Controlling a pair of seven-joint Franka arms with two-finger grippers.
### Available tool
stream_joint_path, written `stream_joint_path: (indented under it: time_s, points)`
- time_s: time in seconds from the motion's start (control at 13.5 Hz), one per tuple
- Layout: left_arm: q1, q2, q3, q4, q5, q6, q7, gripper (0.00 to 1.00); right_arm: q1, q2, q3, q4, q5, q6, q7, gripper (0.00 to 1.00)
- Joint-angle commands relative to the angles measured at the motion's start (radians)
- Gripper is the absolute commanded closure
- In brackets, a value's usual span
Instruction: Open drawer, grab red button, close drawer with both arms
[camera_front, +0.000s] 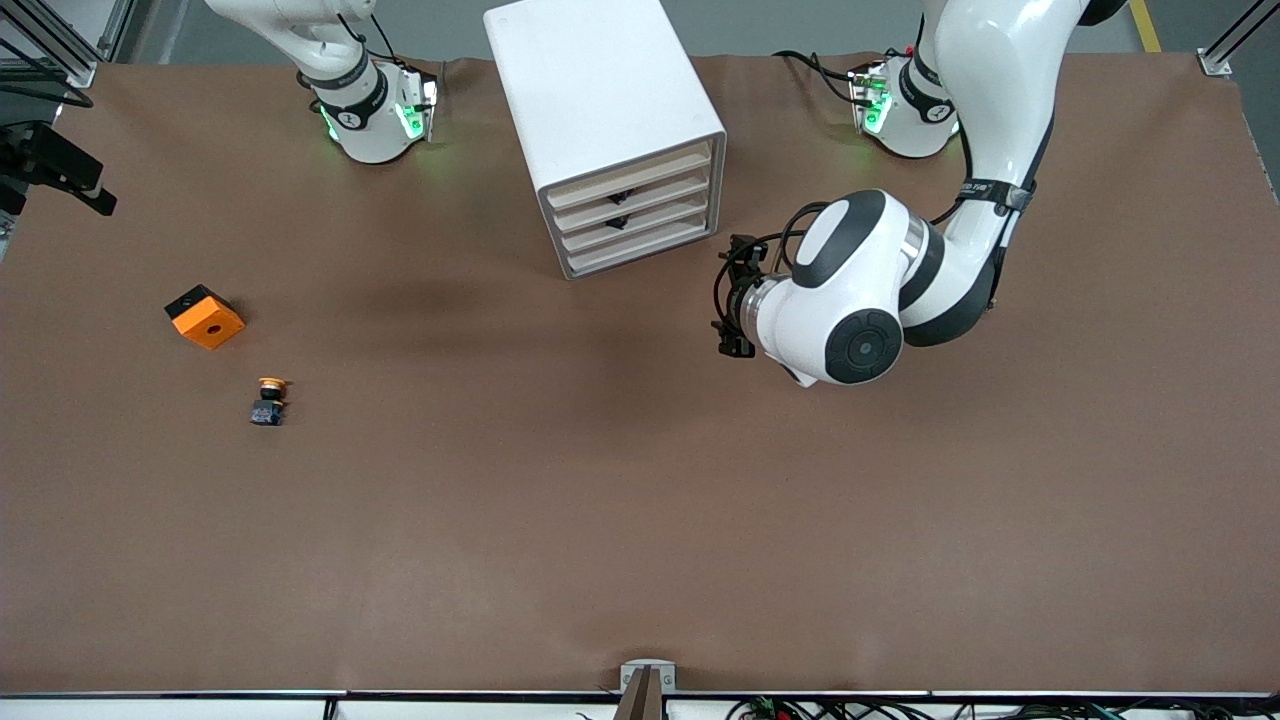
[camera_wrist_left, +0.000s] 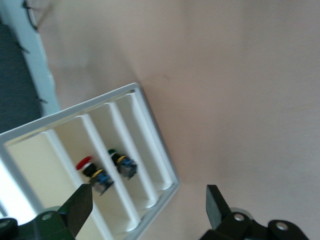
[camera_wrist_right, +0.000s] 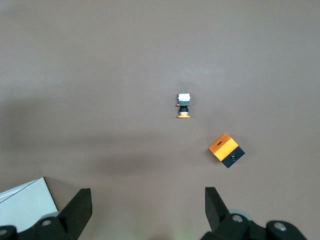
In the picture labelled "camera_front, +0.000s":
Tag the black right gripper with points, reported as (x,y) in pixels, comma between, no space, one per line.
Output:
(48,163)

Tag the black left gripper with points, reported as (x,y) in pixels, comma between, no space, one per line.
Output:
(738,312)

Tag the white drawer holding red button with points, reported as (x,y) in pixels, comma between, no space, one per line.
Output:
(680,185)

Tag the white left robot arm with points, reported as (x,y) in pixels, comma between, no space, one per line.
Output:
(860,300)

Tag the empty white drawer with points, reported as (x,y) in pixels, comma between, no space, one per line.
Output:
(680,164)
(680,227)

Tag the white drawer holding green button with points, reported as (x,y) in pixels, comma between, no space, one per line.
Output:
(680,206)

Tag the orange and black button box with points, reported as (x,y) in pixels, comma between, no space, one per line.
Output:
(208,322)

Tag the white drawer cabinet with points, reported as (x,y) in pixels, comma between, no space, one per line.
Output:
(590,90)

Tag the orange push button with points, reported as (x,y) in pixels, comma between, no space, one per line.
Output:
(269,405)

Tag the brown table cover mat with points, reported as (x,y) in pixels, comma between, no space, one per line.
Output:
(600,500)

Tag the aluminium frame post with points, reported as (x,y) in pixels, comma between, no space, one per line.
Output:
(1225,55)
(60,50)

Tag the grey metal bracket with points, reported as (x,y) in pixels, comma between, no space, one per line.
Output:
(648,668)

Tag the brown tapered post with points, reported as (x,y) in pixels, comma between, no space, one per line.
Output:
(640,700)

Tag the white table edge rail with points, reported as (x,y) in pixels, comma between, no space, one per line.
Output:
(150,708)

